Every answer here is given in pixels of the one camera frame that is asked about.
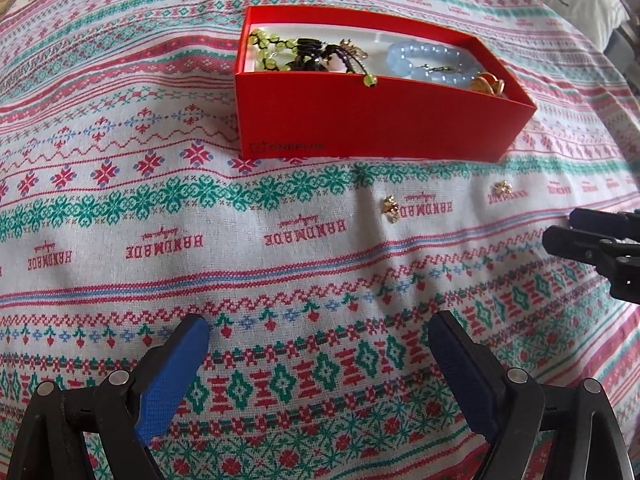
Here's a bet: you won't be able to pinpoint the red cardboard box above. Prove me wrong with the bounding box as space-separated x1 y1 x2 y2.
234 5 538 163

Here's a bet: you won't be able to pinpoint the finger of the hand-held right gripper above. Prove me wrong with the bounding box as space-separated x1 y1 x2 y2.
544 226 640 306
569 207 640 242

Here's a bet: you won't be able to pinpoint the light blue bead bracelet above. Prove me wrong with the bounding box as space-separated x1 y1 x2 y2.
386 41 482 87

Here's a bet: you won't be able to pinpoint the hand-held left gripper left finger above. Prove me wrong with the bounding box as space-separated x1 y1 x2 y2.
10 312 210 480

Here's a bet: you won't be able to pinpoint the green bead bracelet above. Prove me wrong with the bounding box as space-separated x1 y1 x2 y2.
249 30 379 88

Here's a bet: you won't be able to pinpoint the patterned woven tablecloth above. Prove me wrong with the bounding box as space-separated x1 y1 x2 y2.
0 0 640 480

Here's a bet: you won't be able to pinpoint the black bead jewellery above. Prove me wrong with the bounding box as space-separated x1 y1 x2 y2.
287 36 368 75

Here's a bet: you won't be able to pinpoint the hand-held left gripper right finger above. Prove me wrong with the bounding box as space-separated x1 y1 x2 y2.
429 310 631 480

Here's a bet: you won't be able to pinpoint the gold interlocked rings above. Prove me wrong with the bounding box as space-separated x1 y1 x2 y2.
470 72 509 99

